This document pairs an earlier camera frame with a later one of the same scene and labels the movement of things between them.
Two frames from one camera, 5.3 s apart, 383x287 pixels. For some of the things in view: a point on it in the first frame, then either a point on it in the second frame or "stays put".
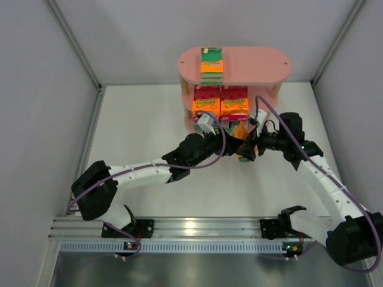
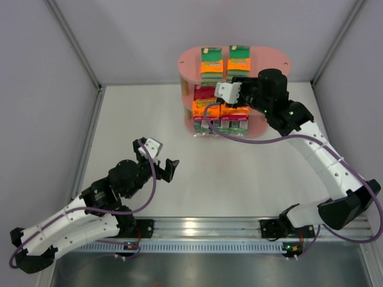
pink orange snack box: x=207 y=98 stays put
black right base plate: x=270 y=229 stays put
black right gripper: x=258 y=140 -> x=245 y=90
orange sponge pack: x=242 y=132 -> x=239 y=62
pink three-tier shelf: x=260 y=69 stays put
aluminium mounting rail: x=75 y=235 stays put
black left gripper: x=228 y=143 -> x=161 y=172
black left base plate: x=143 y=228 stays put
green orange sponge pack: x=212 y=66 stays put
